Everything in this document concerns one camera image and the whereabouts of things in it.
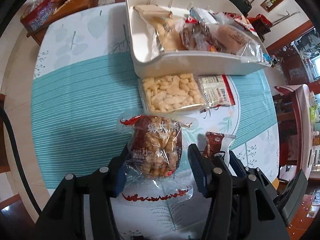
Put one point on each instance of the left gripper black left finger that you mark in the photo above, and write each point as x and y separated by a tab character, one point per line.
80	207

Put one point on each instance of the peanut brittle clear wrapper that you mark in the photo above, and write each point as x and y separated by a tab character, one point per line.
157	169

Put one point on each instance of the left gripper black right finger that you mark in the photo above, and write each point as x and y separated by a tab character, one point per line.
233	208

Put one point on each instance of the teal striped tablecloth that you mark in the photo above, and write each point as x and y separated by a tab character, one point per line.
85	80

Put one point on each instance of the round cake clear blue bag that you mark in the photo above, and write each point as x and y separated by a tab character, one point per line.
230	40

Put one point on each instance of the white plastic storage bin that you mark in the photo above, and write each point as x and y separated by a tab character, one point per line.
184	61

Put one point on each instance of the white red barcode packet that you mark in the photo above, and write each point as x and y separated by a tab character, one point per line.
216	91

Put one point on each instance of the white red snack bag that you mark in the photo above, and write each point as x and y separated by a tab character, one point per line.
237	20

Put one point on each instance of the dark brownie red wrapper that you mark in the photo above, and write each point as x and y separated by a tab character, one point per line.
203	15

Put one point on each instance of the round nut cake red wrapper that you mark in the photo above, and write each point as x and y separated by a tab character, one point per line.
196	36

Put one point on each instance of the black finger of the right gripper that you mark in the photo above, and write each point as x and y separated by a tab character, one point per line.
236	165
221	160

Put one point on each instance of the brown small snack sachet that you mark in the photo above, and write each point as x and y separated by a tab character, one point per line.
218	144

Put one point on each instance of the toast bread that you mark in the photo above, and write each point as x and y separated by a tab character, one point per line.
162	36

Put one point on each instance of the red blue gift box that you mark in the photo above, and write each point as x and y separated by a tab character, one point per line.
35	14

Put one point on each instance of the wafer biscuits clear pack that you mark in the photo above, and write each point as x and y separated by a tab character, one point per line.
150	10

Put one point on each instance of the dark green box appliance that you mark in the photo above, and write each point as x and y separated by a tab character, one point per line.
243	5

